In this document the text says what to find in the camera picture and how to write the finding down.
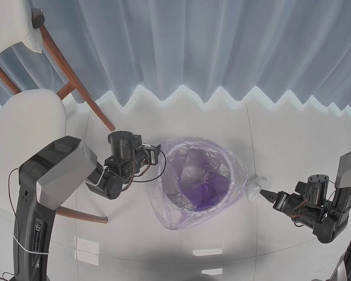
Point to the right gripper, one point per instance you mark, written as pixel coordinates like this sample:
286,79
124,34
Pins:
289,205

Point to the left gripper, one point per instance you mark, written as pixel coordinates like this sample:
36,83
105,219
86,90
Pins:
144,157

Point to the white paper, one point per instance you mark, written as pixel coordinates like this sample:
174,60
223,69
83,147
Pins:
256,187

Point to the purple plastic bag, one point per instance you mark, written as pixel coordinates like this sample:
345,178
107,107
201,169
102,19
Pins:
204,192

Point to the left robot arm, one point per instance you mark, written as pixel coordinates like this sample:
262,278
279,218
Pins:
61,168

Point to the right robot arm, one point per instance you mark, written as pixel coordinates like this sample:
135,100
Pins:
349,168

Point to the white trash bin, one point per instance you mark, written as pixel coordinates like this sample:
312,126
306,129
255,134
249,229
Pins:
227,164

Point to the pale blue curtain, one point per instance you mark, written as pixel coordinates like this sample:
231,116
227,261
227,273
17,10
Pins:
193,39

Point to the white cushioned wooden chair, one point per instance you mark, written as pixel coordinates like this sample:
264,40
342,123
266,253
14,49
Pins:
5,19

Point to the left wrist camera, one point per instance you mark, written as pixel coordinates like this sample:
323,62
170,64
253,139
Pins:
137,141

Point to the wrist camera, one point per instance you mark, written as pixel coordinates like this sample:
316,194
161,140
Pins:
137,141
300,189

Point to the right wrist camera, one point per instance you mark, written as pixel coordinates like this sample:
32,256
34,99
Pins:
300,189

